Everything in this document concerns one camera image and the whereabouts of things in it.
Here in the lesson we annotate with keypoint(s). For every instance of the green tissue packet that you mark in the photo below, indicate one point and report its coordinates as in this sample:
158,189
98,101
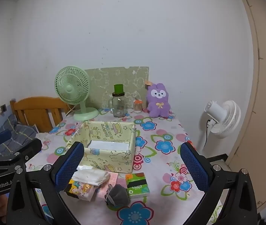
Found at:
137,185

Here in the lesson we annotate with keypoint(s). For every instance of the colourful cartoon snack packet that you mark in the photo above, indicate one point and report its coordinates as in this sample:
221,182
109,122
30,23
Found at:
81,189

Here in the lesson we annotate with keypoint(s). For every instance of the green printed board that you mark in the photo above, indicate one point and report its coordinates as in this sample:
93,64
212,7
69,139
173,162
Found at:
114,75

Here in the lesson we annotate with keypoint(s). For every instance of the yellow printed fabric box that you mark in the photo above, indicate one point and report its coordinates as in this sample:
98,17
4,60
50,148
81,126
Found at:
114,161

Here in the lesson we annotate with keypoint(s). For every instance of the glass jar mug green lid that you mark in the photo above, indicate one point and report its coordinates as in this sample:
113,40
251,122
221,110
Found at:
118,105

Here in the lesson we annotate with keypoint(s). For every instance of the white soft pad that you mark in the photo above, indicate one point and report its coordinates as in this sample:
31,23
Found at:
90,177

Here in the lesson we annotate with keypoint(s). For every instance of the purple plush rabbit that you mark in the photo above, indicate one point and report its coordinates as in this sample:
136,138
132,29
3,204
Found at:
158,103

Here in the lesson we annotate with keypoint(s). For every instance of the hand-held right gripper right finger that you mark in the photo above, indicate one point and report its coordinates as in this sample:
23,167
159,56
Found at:
195,166

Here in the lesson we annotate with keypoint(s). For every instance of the wall socket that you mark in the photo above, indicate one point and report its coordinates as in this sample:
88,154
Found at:
1,109

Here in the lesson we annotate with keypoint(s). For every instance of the green desk fan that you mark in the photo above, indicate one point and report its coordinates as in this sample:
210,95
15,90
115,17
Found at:
69,86

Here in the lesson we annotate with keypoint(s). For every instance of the grey plaid blanket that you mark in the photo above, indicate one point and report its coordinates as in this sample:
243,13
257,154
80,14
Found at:
22,133

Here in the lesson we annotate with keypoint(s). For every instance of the wooden chair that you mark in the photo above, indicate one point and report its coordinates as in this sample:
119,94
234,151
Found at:
36,114

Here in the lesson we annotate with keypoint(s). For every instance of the grey fabric pouch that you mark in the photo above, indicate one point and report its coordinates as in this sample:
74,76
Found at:
118,194

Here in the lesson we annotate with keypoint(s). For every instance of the pink packet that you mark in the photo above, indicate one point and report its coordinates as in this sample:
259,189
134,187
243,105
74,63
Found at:
113,180

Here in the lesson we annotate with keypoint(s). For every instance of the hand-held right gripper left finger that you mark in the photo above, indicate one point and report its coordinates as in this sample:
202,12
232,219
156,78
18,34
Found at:
68,165

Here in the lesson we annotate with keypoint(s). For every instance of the small jar orange lid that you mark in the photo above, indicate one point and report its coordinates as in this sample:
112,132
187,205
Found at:
138,107

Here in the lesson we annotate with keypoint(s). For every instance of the white standing fan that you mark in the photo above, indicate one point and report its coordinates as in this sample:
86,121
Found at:
226,119

